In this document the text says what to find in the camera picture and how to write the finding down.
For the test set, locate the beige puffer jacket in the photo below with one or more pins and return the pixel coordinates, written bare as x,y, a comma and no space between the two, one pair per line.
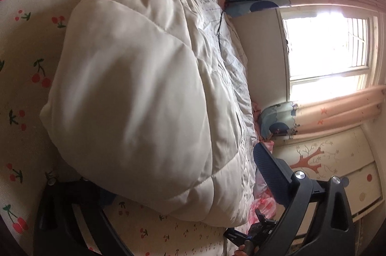
135,87

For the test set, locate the pink floral pillow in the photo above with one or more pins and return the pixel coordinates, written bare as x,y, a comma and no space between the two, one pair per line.
262,204

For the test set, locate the cherry print bedsheet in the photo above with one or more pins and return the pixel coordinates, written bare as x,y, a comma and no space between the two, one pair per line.
30,32

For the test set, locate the person's right hand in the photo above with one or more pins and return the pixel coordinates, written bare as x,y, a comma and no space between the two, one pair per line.
241,252

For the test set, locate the white printed quilt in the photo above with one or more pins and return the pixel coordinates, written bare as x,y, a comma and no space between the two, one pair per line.
232,69

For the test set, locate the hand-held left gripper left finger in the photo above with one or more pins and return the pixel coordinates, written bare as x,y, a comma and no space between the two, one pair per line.
60,213

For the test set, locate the cream wardrobe with tree decal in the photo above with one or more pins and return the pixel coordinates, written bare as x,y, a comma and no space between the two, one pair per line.
337,159

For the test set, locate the window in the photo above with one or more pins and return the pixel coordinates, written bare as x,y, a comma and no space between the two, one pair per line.
328,45

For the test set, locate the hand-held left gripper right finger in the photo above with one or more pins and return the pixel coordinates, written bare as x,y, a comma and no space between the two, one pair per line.
268,171

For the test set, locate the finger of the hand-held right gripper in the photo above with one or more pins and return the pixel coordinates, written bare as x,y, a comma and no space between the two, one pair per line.
235,236

